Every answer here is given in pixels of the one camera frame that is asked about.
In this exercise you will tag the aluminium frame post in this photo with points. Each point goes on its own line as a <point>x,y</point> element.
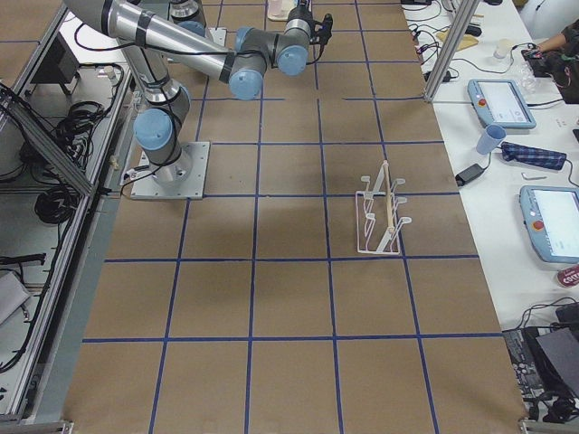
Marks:
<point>457,30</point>

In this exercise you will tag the person at desk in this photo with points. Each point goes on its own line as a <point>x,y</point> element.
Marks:
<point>557,57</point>

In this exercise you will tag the white plastic tray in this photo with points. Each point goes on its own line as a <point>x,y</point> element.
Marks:
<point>287,6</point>

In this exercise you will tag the pink plastic cup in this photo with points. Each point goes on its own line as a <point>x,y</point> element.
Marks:
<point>274,7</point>

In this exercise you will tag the blue cup on desk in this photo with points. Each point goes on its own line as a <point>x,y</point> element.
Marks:
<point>491,137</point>

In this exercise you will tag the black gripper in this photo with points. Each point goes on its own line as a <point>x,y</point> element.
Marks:
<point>301,8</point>

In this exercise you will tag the teach pendant near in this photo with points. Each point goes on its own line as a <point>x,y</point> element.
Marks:
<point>550,215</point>

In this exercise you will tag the white wire cup rack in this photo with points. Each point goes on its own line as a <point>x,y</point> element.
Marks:
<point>378,224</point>

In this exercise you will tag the teach pendant far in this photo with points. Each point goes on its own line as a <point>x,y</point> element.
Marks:
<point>500,102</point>

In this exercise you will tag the teach pendant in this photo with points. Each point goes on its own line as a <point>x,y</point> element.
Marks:
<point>550,215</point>
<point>500,102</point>

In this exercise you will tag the blue plaid folded umbrella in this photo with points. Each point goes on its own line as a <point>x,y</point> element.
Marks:
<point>534,156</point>

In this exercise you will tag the black power adapter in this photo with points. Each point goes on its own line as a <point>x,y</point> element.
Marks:
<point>469,174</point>

